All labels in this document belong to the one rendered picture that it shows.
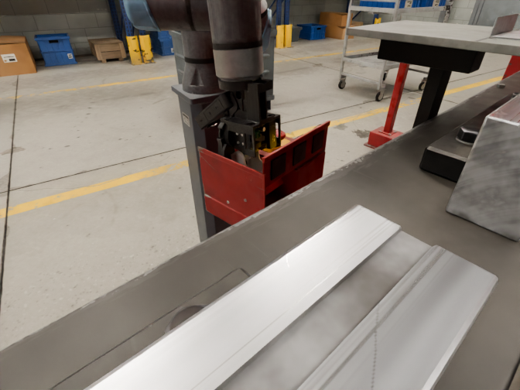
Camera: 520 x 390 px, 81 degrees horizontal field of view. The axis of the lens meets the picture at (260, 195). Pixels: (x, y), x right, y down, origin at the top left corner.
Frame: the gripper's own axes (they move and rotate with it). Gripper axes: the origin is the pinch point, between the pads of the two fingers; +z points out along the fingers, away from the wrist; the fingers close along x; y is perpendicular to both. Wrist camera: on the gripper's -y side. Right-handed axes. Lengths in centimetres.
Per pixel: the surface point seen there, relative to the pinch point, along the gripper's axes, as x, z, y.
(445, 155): -0.9, -14.2, 32.9
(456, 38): 10.6, -24.5, 29.0
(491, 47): 9.2, -23.7, 33.0
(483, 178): -7.6, -15.7, 37.0
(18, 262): -33, 64, -118
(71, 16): 209, -37, -579
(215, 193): -4.7, 0.8, -2.8
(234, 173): -4.7, -5.2, 3.3
